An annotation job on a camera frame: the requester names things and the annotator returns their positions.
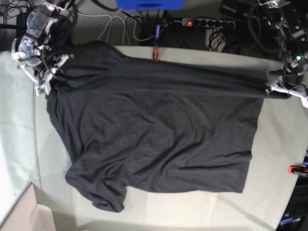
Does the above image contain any black power strip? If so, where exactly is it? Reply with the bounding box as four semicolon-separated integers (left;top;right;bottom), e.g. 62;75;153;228
181;18;236;30

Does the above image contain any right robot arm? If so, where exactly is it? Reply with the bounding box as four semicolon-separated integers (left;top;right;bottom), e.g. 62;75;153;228
12;0;75;90

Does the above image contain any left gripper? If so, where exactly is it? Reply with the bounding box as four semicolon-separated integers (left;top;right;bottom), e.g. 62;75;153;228
266;67;308;101

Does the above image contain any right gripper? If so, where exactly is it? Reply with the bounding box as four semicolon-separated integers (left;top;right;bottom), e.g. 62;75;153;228
18;54;75;89

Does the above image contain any black equipment box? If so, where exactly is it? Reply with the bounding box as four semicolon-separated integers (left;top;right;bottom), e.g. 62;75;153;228
276;177;308;231

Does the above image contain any black t-shirt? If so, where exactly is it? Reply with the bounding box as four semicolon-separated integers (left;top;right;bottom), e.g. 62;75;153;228
44;40;292;213

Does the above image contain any red black clamp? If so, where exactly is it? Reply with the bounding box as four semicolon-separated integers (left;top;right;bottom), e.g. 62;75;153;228
288;166;308;177
151;48;159;62

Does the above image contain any middle red black clamp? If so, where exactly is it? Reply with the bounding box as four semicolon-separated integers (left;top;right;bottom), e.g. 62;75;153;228
151;48;159;62

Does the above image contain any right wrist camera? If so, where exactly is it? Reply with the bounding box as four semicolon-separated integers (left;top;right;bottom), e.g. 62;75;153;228
34;82;51;96

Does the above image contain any white cable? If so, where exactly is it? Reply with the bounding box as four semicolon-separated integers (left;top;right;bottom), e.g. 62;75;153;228
69;0;154;46

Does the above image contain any right red black clamp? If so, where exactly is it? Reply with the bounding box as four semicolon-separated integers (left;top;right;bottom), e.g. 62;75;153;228
288;166;308;177

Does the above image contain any blue box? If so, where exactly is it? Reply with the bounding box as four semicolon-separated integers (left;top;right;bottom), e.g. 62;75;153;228
116;0;184;10

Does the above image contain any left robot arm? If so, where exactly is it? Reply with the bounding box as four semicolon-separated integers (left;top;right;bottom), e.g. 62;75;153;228
257;0;308;107

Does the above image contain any black round bag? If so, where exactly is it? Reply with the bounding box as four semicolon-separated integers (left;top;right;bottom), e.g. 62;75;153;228
48;15;73;48

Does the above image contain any cardboard box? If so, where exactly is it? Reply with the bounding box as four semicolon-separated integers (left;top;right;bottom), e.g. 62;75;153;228
0;182;56;231

